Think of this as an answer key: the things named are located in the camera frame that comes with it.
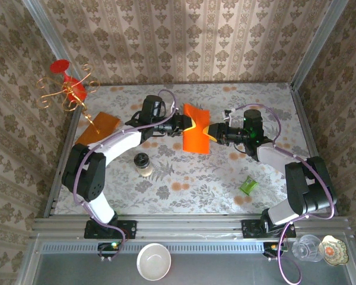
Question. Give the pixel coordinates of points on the aluminium side rail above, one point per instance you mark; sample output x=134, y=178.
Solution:
x=55, y=184
x=303, y=118

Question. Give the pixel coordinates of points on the green snack packet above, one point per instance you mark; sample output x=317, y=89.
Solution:
x=248, y=185

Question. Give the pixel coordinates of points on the clear glass cup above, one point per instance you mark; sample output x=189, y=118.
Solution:
x=305, y=248

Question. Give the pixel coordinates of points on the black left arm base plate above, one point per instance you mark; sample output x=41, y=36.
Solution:
x=127, y=228

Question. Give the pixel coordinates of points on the grey metal shelf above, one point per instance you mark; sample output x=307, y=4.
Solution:
x=77, y=270

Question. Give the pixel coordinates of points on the patterned small dish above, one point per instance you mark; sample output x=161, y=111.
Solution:
x=332, y=250

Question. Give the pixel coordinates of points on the white bowl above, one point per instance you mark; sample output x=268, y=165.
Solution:
x=154, y=264

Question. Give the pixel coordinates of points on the aluminium cross rail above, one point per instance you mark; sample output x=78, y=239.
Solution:
x=190, y=225

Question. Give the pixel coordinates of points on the red wine glass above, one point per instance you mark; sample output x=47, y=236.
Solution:
x=59, y=66

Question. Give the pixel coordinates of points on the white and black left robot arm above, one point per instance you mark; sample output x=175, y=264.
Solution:
x=118, y=145

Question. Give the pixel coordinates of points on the aluminium frame post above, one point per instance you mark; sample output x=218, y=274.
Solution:
x=326, y=29
x=46, y=29

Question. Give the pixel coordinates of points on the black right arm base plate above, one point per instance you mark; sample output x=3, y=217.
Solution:
x=249, y=228

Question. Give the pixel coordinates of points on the orange wooden board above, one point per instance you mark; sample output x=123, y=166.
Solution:
x=106, y=123

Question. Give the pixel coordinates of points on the glass jar with black lid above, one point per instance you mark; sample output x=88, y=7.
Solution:
x=143, y=166

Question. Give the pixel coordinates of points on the small circuit board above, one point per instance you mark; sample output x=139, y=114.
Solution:
x=273, y=248
x=108, y=246

